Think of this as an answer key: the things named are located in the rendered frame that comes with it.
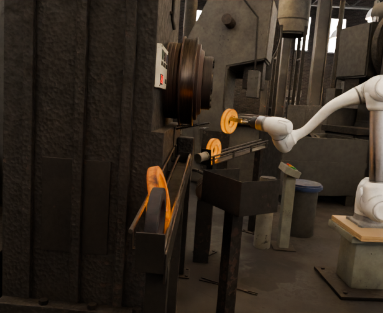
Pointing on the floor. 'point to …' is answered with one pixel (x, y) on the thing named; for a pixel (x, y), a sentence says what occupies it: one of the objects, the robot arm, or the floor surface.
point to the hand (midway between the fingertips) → (229, 118)
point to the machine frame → (79, 149)
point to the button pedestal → (286, 209)
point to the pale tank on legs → (293, 23)
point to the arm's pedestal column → (360, 273)
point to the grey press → (369, 68)
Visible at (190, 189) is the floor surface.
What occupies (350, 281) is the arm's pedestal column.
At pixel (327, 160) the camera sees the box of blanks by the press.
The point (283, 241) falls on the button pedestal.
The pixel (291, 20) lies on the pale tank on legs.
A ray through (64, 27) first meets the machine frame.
